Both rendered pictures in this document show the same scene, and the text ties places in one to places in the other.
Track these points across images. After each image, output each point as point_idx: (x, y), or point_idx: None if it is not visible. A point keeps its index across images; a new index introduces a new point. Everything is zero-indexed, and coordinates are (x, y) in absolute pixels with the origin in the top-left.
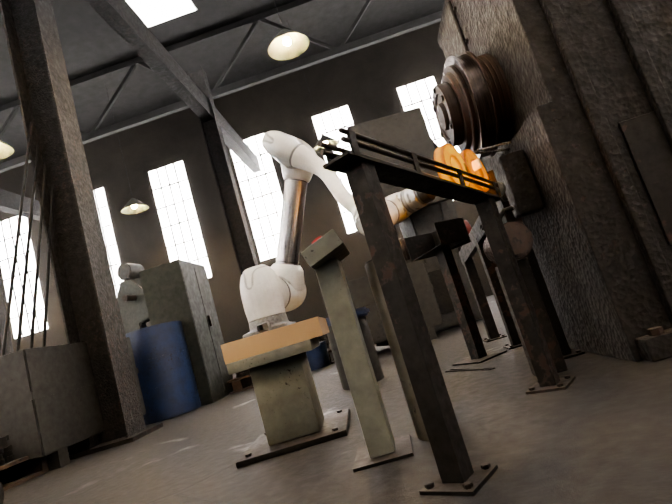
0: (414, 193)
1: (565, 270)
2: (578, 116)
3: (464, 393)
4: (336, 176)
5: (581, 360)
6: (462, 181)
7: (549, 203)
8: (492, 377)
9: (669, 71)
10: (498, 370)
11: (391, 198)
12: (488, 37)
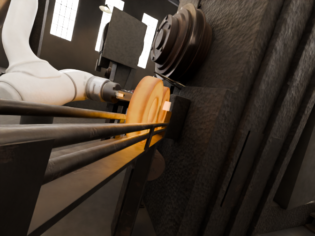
0: (101, 88)
1: (163, 173)
2: (239, 113)
3: (59, 227)
4: (28, 9)
5: (140, 220)
6: (148, 144)
7: (182, 141)
8: (90, 204)
9: (281, 117)
10: (99, 192)
11: (76, 77)
12: (218, 13)
